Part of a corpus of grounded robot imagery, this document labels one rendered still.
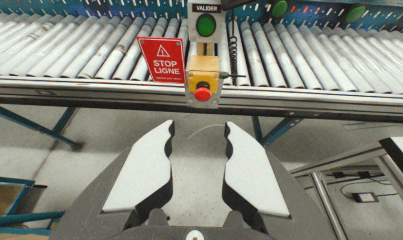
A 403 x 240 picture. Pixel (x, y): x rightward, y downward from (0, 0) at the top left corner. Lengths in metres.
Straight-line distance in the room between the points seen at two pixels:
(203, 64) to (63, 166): 1.38
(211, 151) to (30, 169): 1.42
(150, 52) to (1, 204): 1.33
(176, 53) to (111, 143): 1.13
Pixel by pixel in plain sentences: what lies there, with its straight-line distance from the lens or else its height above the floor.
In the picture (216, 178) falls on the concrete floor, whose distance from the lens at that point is 1.08.
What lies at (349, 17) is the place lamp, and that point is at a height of 0.80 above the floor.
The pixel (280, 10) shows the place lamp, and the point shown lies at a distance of 0.94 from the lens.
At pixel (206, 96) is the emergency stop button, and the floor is 0.85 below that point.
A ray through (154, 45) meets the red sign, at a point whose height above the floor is 0.90.
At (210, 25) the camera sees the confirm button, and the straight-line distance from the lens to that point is 0.29.
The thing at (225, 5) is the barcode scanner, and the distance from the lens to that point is 0.26.
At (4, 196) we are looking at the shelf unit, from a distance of 1.50.
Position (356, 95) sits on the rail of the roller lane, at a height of 0.74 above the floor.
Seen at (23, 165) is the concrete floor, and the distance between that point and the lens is 1.75.
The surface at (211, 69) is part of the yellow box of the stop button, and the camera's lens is 0.31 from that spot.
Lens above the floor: 1.06
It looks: 59 degrees down
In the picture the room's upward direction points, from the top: 2 degrees clockwise
